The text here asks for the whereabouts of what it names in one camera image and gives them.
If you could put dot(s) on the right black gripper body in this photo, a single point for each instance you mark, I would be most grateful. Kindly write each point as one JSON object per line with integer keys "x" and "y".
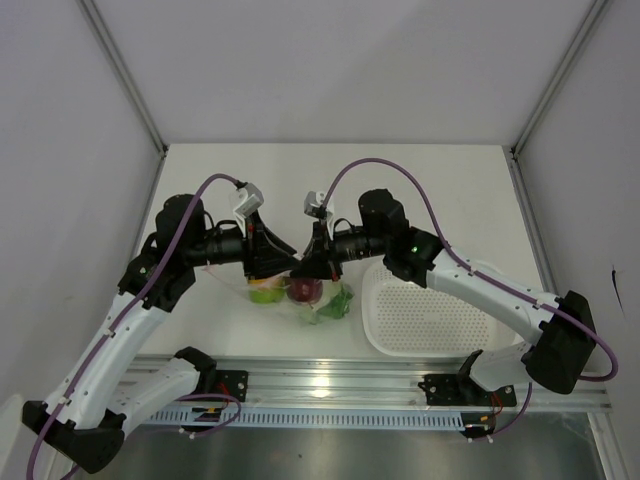
{"x": 334, "y": 267}

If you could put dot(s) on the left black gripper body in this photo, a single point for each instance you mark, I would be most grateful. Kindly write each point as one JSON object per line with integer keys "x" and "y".
{"x": 246, "y": 269}

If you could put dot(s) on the red apple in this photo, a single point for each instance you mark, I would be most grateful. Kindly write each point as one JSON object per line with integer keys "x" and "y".
{"x": 304, "y": 290}

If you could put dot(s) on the green apple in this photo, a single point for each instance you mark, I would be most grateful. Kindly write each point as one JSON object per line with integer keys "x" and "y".
{"x": 267, "y": 295}

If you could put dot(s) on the clear pink zip top bag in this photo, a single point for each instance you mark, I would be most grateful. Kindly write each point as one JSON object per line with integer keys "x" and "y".
{"x": 238, "y": 285}

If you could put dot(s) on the green lettuce leaf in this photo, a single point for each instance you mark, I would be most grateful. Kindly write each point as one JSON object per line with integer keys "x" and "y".
{"x": 333, "y": 304}

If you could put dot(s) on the yellow orange mango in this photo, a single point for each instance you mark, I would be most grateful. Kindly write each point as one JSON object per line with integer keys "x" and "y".
{"x": 267, "y": 283}

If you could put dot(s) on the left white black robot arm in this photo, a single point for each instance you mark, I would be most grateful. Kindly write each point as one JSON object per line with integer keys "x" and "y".
{"x": 87, "y": 418}

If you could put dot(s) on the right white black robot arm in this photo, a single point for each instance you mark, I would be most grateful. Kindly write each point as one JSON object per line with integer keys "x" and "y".
{"x": 557, "y": 332}

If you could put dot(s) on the white perforated plastic basket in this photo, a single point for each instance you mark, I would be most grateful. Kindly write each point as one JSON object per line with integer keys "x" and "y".
{"x": 401, "y": 319}

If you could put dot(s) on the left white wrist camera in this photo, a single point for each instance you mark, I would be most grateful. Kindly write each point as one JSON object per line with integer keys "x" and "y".
{"x": 244, "y": 201}

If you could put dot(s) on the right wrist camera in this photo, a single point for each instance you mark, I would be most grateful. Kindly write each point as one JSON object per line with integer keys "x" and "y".
{"x": 316, "y": 206}

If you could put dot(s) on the aluminium mounting rail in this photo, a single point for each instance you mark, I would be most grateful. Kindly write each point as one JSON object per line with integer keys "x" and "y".
{"x": 358, "y": 384}

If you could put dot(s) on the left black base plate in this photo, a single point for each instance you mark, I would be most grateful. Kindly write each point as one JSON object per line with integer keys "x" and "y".
{"x": 234, "y": 383}

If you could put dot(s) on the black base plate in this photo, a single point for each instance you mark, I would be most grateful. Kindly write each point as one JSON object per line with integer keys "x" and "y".
{"x": 234, "y": 383}
{"x": 448, "y": 390}

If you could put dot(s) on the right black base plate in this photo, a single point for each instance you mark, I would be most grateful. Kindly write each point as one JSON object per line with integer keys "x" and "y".
{"x": 448, "y": 390}

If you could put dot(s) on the white slotted cable duct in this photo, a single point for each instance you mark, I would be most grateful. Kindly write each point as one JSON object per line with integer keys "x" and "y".
{"x": 414, "y": 419}

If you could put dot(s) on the left aluminium frame post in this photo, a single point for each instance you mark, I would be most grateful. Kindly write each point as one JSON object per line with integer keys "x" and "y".
{"x": 113, "y": 54}

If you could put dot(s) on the aluminium frame post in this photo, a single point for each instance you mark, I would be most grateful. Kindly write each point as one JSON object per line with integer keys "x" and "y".
{"x": 113, "y": 54}
{"x": 568, "y": 60}

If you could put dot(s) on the right aluminium frame post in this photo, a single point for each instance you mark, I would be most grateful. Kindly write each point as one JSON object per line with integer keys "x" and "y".
{"x": 568, "y": 60}

